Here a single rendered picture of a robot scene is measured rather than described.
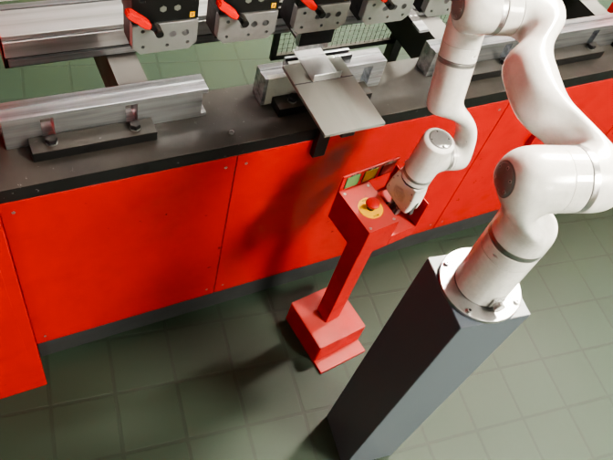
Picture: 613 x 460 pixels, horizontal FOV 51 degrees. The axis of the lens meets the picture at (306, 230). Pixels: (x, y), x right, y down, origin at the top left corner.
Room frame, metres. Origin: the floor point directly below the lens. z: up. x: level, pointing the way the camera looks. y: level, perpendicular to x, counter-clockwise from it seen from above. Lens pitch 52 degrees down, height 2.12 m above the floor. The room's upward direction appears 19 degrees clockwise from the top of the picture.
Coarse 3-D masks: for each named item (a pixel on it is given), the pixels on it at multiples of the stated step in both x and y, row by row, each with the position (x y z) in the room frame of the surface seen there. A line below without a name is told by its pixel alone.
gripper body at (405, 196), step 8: (400, 168) 1.27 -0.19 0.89; (392, 176) 1.27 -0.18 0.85; (400, 176) 1.25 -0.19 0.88; (392, 184) 1.26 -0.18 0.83; (400, 184) 1.24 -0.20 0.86; (408, 184) 1.22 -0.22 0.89; (392, 192) 1.25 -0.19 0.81; (400, 192) 1.23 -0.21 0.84; (408, 192) 1.22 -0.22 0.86; (416, 192) 1.21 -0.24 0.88; (424, 192) 1.23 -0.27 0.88; (400, 200) 1.22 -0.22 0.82; (408, 200) 1.21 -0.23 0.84; (416, 200) 1.21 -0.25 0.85; (400, 208) 1.22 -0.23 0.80; (408, 208) 1.20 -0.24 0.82; (416, 208) 1.23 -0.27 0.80
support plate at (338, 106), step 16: (336, 64) 1.45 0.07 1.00; (304, 80) 1.35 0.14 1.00; (336, 80) 1.39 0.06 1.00; (352, 80) 1.41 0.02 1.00; (304, 96) 1.29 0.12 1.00; (320, 96) 1.31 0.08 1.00; (336, 96) 1.33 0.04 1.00; (352, 96) 1.35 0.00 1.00; (320, 112) 1.25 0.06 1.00; (336, 112) 1.27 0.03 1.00; (352, 112) 1.29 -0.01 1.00; (368, 112) 1.31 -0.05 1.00; (320, 128) 1.20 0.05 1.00; (336, 128) 1.21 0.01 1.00; (352, 128) 1.23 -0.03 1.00; (368, 128) 1.26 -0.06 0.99
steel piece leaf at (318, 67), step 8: (312, 56) 1.45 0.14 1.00; (320, 56) 1.46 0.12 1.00; (304, 64) 1.41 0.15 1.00; (312, 64) 1.42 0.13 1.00; (320, 64) 1.43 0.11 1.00; (328, 64) 1.44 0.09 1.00; (312, 72) 1.39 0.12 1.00; (320, 72) 1.40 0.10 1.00; (328, 72) 1.41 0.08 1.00; (336, 72) 1.39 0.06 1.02; (312, 80) 1.35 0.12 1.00
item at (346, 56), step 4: (340, 48) 1.53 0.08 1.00; (344, 48) 1.53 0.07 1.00; (348, 48) 1.54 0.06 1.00; (324, 52) 1.49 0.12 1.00; (328, 52) 1.49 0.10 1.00; (332, 52) 1.50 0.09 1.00; (336, 52) 1.51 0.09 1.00; (340, 52) 1.52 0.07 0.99; (344, 52) 1.53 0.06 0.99; (348, 52) 1.54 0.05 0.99; (288, 56) 1.42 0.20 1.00; (292, 56) 1.43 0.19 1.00; (336, 56) 1.49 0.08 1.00; (340, 56) 1.50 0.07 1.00; (344, 56) 1.50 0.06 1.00; (348, 56) 1.51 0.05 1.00; (284, 60) 1.41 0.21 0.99; (288, 60) 1.41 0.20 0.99; (292, 60) 1.42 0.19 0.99; (344, 60) 1.51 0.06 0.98; (348, 60) 1.52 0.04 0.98; (284, 64) 1.41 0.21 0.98; (288, 64) 1.39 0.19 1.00
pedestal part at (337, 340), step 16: (304, 304) 1.24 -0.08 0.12; (288, 320) 1.21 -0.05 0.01; (304, 320) 1.17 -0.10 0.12; (320, 320) 1.20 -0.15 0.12; (336, 320) 1.22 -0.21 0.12; (352, 320) 1.24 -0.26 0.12; (304, 336) 1.15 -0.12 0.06; (320, 336) 1.14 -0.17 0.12; (336, 336) 1.16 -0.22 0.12; (352, 336) 1.20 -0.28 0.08; (320, 352) 1.10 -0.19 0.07; (336, 352) 1.15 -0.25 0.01; (352, 352) 1.18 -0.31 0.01; (320, 368) 1.07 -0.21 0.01
